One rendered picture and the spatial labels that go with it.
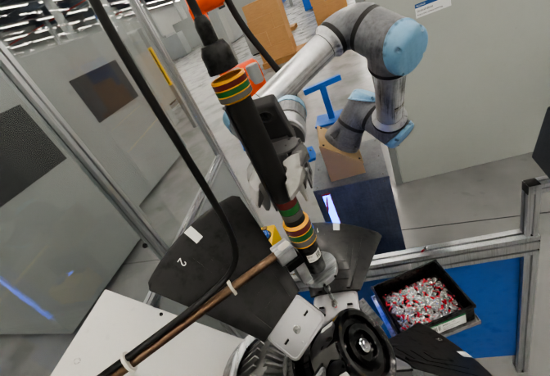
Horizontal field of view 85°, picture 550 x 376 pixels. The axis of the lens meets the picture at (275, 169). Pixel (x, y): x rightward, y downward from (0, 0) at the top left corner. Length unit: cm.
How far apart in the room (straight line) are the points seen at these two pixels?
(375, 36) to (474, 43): 168
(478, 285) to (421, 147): 149
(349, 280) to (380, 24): 57
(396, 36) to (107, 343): 85
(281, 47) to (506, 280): 775
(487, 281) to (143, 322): 108
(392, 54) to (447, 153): 200
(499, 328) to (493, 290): 26
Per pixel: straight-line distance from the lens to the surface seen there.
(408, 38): 78
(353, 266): 71
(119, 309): 73
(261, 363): 66
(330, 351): 54
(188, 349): 73
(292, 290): 56
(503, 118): 274
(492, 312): 148
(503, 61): 255
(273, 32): 846
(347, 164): 122
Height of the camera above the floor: 173
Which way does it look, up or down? 29 degrees down
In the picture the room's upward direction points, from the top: 25 degrees counter-clockwise
